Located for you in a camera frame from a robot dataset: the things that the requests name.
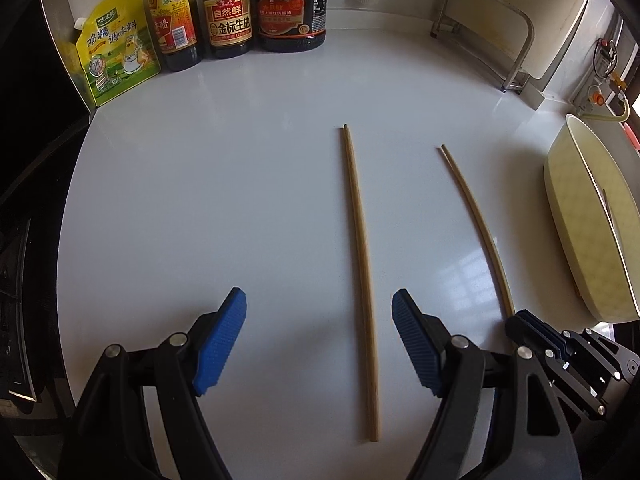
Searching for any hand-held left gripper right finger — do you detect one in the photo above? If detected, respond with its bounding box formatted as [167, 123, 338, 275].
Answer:
[391, 288, 583, 480]

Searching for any gas valve with pipe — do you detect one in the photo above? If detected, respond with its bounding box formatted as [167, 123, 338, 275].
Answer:
[585, 37, 628, 111]

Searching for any metal cutting board rack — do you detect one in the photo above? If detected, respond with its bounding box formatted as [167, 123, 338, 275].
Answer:
[431, 0, 533, 95]

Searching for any yellow gas hose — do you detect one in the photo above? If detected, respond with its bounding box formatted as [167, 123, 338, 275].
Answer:
[587, 97, 630, 123]

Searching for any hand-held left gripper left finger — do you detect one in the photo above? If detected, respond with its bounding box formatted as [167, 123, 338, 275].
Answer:
[57, 287, 247, 480]

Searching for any yellow cap vinegar bottle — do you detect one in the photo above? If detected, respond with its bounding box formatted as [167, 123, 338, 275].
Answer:
[145, 0, 203, 72]

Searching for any wooden chopstick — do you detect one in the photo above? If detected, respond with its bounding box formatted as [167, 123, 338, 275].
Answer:
[440, 144, 517, 318]
[341, 124, 381, 443]

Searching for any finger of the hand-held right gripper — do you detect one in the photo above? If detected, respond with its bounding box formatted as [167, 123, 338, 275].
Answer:
[506, 317, 563, 366]
[517, 310, 571, 356]

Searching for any clear soy sauce bottle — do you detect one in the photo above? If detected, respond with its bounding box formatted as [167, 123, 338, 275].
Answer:
[202, 0, 253, 59]

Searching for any white cutting board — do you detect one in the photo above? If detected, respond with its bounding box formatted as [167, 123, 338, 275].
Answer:
[450, 0, 596, 80]

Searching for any large dark soy sauce jug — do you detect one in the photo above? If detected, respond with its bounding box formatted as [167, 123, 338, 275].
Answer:
[257, 0, 331, 52]

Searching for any yellow green seasoning pouch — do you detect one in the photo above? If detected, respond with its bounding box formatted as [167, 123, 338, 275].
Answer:
[60, 0, 162, 107]

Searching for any white round basin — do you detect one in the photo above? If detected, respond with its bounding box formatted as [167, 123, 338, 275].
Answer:
[543, 114, 640, 323]

